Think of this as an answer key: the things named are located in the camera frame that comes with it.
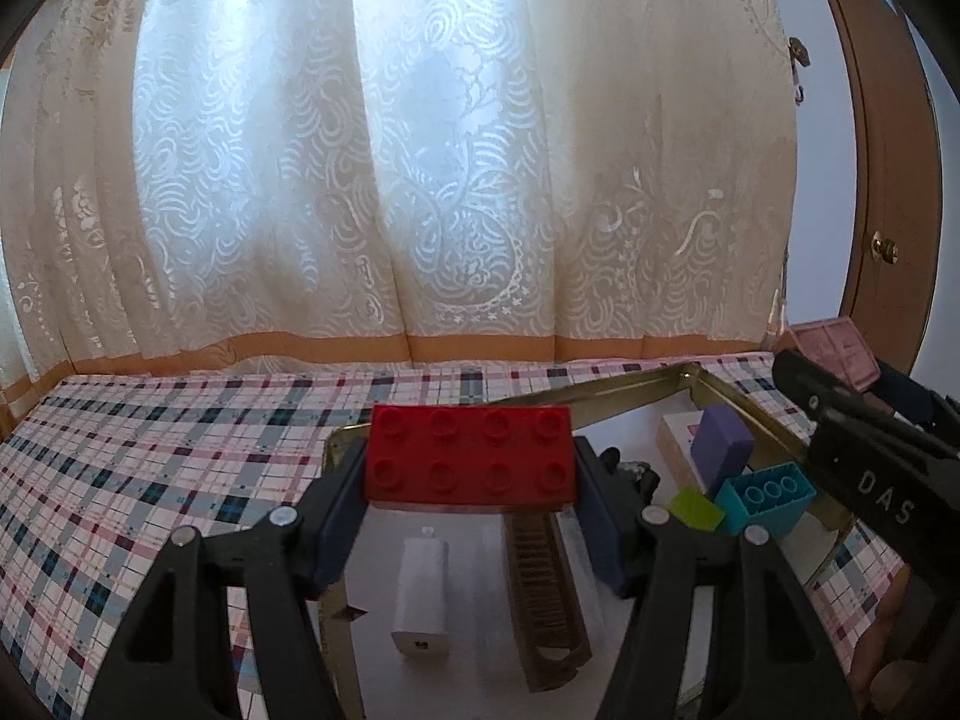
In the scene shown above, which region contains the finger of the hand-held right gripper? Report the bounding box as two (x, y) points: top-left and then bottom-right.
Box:
(874, 360), (960, 455)
(772, 349), (893, 411)

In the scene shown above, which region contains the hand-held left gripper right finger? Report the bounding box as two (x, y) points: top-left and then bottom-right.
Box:
(574, 435), (860, 720)

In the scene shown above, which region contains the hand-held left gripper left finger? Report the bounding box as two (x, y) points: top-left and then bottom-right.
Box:
(82, 435), (368, 720)

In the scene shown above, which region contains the pink card box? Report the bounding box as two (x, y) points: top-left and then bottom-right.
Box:
(784, 317), (880, 392)

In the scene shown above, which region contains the black lace hair clip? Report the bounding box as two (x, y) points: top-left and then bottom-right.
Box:
(600, 448), (661, 503)

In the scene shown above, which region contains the gold metal tin box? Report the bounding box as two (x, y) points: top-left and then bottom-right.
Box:
(319, 361), (852, 720)

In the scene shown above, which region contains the brown comb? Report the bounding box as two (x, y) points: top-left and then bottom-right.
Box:
(504, 510), (593, 693)

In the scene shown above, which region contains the green building block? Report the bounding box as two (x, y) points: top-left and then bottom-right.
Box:
(670, 486), (726, 533)

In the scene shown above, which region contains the white charger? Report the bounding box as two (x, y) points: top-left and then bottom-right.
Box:
(390, 529), (451, 661)

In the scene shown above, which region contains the purple block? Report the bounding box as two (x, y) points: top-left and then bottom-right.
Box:
(690, 403), (755, 496)

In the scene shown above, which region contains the white box with red label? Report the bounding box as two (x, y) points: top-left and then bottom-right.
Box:
(656, 411), (710, 488)

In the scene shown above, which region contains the teal printed building block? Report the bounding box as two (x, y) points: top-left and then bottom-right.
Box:
(714, 465), (817, 541)

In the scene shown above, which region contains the red building block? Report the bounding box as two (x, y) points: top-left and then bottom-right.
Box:
(363, 403), (578, 515)

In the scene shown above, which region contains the person's right hand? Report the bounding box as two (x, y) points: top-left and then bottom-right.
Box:
(847, 562), (914, 691)

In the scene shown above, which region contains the plaid sheet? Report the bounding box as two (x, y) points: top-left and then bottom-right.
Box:
(0, 351), (912, 720)

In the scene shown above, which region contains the wooden door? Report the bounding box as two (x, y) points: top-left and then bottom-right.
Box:
(802, 0), (946, 376)

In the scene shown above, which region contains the metal curtain tieback hook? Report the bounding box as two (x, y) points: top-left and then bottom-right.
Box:
(787, 37), (812, 106)

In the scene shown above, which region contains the cream patterned curtain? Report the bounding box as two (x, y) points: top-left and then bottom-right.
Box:
(0, 0), (800, 421)

